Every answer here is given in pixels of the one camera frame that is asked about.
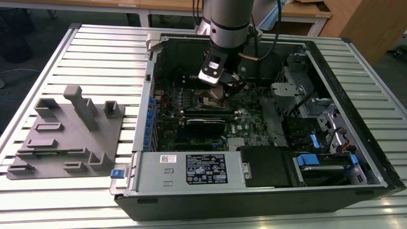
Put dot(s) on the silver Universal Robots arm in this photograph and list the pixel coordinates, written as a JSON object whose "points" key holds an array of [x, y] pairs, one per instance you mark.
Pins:
{"points": [[228, 23]]}

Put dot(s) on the black RAM slot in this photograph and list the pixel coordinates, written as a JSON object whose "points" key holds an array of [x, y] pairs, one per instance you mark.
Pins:
{"points": [[210, 117], [226, 111]]}

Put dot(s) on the silver drive cage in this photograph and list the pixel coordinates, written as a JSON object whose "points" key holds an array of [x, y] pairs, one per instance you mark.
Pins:
{"points": [[305, 78]]}

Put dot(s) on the grey case latch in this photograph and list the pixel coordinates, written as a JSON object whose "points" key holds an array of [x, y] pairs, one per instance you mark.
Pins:
{"points": [[152, 40]]}

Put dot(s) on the black graphics card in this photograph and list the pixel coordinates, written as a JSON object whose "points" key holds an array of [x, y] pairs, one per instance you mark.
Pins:
{"points": [[204, 128]]}

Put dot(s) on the green motherboard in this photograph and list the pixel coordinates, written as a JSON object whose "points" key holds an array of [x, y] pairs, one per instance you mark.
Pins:
{"points": [[251, 133]]}

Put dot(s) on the wooden desk white legs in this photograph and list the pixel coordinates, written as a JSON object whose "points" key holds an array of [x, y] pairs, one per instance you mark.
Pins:
{"points": [[302, 12], [63, 2]]}

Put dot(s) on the silver chipset heatsink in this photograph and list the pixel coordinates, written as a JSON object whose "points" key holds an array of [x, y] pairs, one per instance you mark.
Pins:
{"points": [[236, 141]]}

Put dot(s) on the black drive bay cage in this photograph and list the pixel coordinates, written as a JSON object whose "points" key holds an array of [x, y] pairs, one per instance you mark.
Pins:
{"points": [[301, 131]]}

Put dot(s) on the blue plastic clip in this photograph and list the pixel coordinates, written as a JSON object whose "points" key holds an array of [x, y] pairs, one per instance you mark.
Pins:
{"points": [[353, 159], [314, 140]]}

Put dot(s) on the wooden cabinet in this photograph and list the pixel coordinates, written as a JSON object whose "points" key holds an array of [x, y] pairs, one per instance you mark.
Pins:
{"points": [[366, 23]]}

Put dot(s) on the blue disk carrier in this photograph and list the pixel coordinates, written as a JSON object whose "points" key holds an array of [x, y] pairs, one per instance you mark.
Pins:
{"points": [[307, 159]]}

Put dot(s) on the silver power supply unit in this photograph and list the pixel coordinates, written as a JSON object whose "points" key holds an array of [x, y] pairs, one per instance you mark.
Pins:
{"points": [[150, 176]]}

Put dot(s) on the blue case latch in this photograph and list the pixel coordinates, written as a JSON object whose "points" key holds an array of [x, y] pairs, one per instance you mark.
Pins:
{"points": [[116, 173]]}

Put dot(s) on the grey parts rack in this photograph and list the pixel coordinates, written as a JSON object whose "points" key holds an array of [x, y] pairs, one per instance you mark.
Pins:
{"points": [[72, 138]]}

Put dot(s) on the black PC case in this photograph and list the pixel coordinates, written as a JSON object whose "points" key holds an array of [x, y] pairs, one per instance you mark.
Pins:
{"points": [[222, 210]]}

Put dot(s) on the black office chair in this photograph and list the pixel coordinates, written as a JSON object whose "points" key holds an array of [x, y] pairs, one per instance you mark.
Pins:
{"points": [[16, 35]]}

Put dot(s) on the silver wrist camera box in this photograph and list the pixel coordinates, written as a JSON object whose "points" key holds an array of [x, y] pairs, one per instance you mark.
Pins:
{"points": [[210, 70]]}

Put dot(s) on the silver drive bracket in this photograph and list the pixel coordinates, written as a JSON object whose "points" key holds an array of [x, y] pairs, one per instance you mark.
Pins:
{"points": [[283, 91]]}

